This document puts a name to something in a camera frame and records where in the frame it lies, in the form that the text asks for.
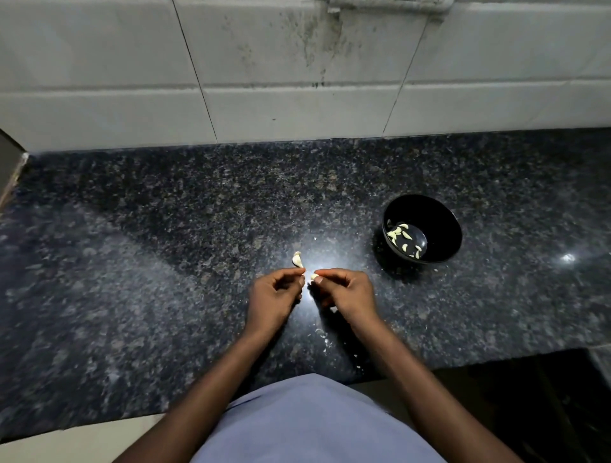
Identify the pile of peeled garlic cloves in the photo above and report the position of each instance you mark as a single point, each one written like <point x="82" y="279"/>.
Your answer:
<point x="405" y="240"/>

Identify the person's right hand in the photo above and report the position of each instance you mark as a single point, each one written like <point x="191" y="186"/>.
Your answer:
<point x="353" y="298"/>

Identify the unpeeled garlic clove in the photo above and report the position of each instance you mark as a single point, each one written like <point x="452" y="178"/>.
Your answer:
<point x="297" y="259"/>

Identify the person's left thumb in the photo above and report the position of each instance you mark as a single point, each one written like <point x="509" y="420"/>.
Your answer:
<point x="297" y="287"/>

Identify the black bowl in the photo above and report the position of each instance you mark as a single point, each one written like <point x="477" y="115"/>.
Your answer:
<point x="437" y="224"/>

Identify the person's left forearm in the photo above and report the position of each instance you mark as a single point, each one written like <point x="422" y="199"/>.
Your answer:
<point x="200" y="405"/>

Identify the person's right thumb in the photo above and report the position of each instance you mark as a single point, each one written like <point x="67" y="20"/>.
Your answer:
<point x="320" y="292"/>

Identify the person's left hand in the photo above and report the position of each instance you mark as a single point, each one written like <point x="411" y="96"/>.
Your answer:
<point x="269" y="305"/>

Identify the garlic peel scraps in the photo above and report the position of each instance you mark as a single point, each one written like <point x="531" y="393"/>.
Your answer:
<point x="323" y="334"/>

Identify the grey wall pipe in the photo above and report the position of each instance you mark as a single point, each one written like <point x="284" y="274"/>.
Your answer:
<point x="389" y="4"/>

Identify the light blue shirt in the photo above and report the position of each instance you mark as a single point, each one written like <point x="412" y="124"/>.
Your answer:
<point x="310" y="424"/>

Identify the person's right forearm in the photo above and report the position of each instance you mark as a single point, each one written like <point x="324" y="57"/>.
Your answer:
<point x="425" y="396"/>

